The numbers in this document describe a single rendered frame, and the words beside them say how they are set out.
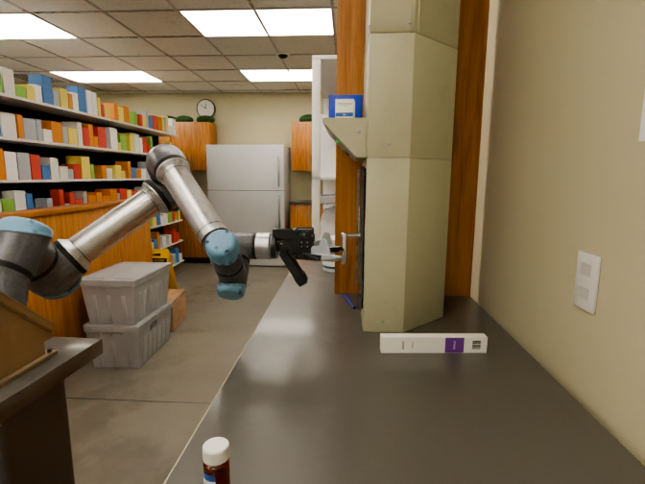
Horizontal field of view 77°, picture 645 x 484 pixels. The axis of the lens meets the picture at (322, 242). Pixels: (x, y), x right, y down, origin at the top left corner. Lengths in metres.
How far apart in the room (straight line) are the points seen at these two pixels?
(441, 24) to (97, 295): 2.71
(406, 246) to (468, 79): 0.67
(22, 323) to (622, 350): 1.17
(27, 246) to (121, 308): 2.04
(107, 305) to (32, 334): 2.10
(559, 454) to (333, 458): 0.35
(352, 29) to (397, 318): 0.95
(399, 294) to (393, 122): 0.45
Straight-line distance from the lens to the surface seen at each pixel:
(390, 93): 1.10
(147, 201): 1.31
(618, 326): 0.90
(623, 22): 0.97
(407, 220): 1.09
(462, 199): 1.50
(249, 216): 6.16
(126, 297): 3.12
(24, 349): 1.11
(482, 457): 0.75
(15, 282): 1.15
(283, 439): 0.74
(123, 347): 3.27
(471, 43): 1.56
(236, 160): 6.17
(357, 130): 1.08
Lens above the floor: 1.36
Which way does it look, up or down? 9 degrees down
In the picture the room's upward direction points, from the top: straight up
